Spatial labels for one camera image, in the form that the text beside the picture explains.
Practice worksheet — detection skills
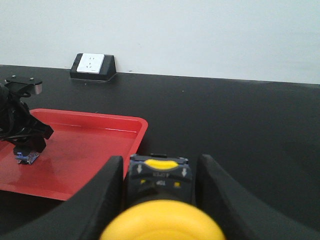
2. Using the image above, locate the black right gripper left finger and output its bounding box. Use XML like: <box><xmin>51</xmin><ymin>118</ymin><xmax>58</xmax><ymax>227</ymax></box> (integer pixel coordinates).
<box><xmin>0</xmin><ymin>156</ymin><xmax>124</xmax><ymax>240</ymax></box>

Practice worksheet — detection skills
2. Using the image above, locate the red plastic tray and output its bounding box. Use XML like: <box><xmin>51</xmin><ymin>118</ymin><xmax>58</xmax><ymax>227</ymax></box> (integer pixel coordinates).
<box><xmin>0</xmin><ymin>108</ymin><xmax>148</xmax><ymax>201</ymax></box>

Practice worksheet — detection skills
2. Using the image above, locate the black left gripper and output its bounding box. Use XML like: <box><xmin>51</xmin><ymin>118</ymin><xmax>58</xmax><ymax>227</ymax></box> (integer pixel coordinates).
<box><xmin>0</xmin><ymin>84</ymin><xmax>54</xmax><ymax>152</ymax></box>

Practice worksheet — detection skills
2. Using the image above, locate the red mushroom push button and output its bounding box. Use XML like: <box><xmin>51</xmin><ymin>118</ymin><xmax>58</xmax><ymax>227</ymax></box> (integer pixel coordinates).
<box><xmin>13</xmin><ymin>146</ymin><xmax>40</xmax><ymax>165</ymax></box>

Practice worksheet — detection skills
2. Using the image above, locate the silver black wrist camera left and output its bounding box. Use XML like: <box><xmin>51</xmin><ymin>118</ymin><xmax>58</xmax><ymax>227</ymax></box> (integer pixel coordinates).
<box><xmin>4</xmin><ymin>75</ymin><xmax>43</xmax><ymax>95</ymax></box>

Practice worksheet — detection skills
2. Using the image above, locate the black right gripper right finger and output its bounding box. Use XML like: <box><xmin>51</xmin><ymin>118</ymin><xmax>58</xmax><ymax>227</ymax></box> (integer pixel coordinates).
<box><xmin>195</xmin><ymin>154</ymin><xmax>320</xmax><ymax>240</ymax></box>

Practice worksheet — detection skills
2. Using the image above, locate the yellow mushroom push button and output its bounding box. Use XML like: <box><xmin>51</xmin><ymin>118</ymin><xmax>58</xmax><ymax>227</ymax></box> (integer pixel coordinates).
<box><xmin>100</xmin><ymin>154</ymin><xmax>226</xmax><ymax>240</ymax></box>

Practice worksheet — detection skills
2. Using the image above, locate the black white power socket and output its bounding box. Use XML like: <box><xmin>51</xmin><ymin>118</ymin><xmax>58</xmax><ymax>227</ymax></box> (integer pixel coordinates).
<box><xmin>69</xmin><ymin>53</ymin><xmax>117</xmax><ymax>82</ymax></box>

